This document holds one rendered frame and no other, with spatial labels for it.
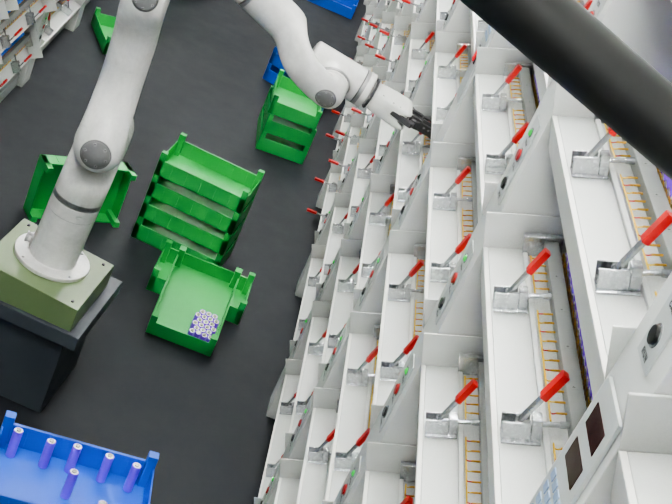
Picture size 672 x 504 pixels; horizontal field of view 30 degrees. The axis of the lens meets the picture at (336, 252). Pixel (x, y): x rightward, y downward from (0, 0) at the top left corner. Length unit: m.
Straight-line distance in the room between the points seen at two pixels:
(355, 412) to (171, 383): 1.27
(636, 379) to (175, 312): 2.83
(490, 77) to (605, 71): 1.85
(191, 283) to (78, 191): 0.90
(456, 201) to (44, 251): 1.21
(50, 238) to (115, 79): 0.44
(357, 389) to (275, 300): 1.71
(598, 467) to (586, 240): 0.34
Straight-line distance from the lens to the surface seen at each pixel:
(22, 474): 2.44
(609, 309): 1.14
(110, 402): 3.34
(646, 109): 0.44
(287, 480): 2.74
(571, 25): 0.43
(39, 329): 3.06
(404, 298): 2.27
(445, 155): 2.34
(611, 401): 0.99
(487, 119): 2.07
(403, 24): 4.45
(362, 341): 2.50
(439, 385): 1.69
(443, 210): 2.18
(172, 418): 3.37
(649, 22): 1.55
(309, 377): 3.07
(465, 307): 1.69
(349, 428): 2.25
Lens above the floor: 2.00
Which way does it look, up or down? 27 degrees down
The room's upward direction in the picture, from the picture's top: 25 degrees clockwise
